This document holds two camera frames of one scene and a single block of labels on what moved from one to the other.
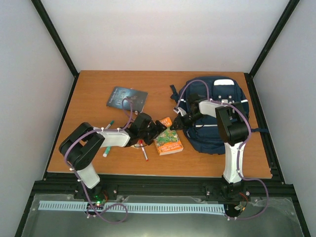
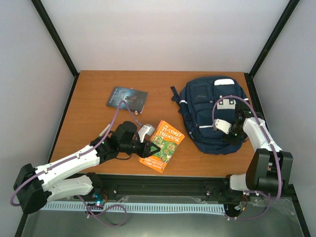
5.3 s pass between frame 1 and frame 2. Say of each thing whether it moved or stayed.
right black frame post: stayed
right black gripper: moved
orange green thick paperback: moved
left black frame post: stayed
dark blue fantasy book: stayed
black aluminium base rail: stayed
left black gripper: moved
